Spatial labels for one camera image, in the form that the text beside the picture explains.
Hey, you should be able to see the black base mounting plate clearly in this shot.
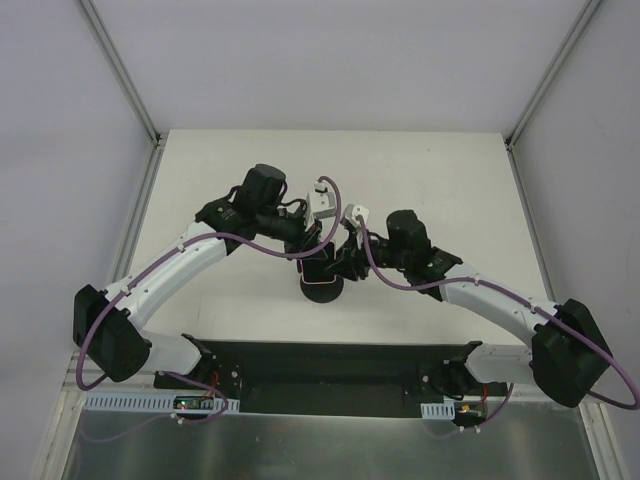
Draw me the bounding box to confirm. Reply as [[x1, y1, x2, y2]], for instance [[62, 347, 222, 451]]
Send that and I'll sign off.
[[152, 337, 519, 416]]

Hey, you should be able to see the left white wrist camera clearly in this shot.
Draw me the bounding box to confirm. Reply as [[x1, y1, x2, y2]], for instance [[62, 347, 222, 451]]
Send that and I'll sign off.
[[305, 182, 337, 227]]

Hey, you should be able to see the aluminium frame post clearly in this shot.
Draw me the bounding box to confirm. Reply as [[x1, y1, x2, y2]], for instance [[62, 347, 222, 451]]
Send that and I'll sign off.
[[505, 0, 605, 152], [75, 0, 162, 146]]

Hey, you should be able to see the black phone pink case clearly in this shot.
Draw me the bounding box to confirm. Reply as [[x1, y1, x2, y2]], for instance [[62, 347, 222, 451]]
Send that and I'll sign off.
[[297, 247, 336, 283]]

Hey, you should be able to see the right aluminium frame post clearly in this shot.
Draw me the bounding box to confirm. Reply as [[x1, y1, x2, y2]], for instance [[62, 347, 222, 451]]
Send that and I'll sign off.
[[505, 0, 605, 152]]

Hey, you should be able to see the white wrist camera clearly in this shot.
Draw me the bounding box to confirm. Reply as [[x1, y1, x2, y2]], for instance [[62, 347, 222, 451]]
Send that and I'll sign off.
[[341, 204, 369, 244], [305, 182, 337, 227]]

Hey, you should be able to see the black phone stand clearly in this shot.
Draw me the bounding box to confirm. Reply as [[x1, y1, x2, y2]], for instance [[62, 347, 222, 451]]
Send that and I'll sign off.
[[299, 278, 344, 304]]

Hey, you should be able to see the white cable duct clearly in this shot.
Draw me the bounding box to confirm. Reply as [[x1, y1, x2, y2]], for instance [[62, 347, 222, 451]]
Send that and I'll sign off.
[[84, 392, 240, 415], [420, 401, 456, 421]]

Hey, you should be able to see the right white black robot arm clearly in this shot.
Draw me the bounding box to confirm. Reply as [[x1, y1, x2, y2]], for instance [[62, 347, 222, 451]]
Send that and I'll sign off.
[[328, 205, 611, 407]]

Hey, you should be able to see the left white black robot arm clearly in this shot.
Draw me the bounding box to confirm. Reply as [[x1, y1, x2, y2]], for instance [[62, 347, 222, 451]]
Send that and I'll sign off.
[[72, 164, 342, 391]]

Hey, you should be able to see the left white cable duct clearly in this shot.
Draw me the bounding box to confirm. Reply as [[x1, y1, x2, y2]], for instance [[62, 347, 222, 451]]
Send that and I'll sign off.
[[84, 392, 240, 415]]

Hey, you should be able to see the right white cable duct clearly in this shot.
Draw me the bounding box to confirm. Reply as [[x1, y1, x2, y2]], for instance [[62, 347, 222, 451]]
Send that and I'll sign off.
[[420, 401, 456, 421]]

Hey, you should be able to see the left aluminium frame post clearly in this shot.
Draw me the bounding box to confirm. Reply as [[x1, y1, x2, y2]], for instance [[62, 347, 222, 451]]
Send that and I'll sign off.
[[75, 0, 162, 146]]

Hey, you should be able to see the aluminium rail left front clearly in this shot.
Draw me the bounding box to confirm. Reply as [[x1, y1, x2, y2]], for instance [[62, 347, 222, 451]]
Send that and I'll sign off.
[[62, 352, 107, 391]]

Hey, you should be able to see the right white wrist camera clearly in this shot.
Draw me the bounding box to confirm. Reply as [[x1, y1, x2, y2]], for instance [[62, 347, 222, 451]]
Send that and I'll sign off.
[[341, 204, 369, 244]]

